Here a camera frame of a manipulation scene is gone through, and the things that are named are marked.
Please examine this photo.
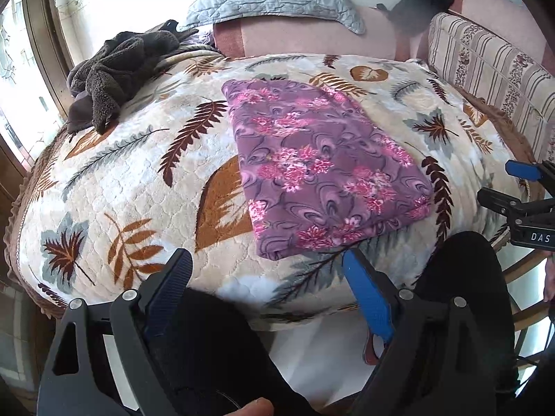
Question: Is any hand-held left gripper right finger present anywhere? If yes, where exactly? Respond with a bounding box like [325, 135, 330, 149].
[342, 249, 516, 416]

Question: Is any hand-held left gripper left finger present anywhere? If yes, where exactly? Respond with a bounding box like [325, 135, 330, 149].
[37, 249, 194, 416]

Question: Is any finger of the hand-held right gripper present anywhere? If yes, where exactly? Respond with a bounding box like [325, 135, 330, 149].
[505, 159, 555, 183]
[477, 187, 555, 222]

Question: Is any purple floral cloth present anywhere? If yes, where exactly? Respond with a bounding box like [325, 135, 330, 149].
[221, 78, 434, 261]

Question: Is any person's left hand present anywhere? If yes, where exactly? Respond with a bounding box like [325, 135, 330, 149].
[234, 399, 276, 416]

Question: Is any wooden chair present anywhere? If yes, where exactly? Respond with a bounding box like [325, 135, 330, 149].
[490, 225, 555, 373]

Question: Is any person's left leg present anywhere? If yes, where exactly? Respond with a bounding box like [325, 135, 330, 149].
[147, 288, 313, 416]

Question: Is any striped floral cushion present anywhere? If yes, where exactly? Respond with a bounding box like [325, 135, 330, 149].
[427, 12, 555, 161]

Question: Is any leaf print blanket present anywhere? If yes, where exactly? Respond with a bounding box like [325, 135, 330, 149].
[4, 52, 538, 332]

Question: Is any black cloth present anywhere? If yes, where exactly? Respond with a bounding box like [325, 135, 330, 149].
[377, 0, 467, 37]

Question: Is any dark brown fleece garment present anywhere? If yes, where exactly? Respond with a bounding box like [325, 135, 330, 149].
[65, 19, 200, 135]

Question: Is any pink sofa backrest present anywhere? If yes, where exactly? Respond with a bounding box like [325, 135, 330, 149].
[212, 0, 555, 79]

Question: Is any grey quilted cloth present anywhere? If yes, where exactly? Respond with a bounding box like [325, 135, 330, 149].
[184, 0, 367, 35]

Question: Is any wooden window frame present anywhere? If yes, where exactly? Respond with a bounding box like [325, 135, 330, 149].
[0, 0, 74, 174]

